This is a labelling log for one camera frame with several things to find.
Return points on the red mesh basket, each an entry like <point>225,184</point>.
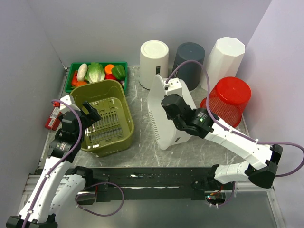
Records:
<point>229,98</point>

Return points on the white round bucket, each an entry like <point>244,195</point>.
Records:
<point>154,58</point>

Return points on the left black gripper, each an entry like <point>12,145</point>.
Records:
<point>93,114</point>

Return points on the red rectangular box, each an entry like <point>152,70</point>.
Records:
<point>53,120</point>

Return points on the orange toy pumpkin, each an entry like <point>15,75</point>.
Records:
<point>81,83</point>

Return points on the red toy chili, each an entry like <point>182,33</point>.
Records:
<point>74,79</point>

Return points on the white perforated rectangular basket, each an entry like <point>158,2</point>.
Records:
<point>165,131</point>

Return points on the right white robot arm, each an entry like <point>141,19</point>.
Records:
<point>260,161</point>

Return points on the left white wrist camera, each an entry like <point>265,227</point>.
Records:
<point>67,100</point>

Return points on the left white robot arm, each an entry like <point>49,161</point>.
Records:
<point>46,200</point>

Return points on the large white faceted container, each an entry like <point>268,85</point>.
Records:
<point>224,60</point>

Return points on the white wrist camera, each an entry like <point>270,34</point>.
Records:
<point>173,86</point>
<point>67,100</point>

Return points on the toy napa cabbage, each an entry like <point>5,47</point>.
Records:
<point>95,73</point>

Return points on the olive green rectangular basket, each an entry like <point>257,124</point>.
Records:
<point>114,131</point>

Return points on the dark grey round bucket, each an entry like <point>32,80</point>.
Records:
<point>190,72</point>

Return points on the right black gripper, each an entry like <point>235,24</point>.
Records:
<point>168,117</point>

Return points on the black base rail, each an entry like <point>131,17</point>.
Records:
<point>159,183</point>

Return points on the white toy radish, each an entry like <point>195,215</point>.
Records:
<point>82,72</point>

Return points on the red toy tomato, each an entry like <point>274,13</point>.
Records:
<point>110,77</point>

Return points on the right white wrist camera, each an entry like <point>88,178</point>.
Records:
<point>173,86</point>

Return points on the green plastic tray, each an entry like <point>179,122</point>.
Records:
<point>75,66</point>

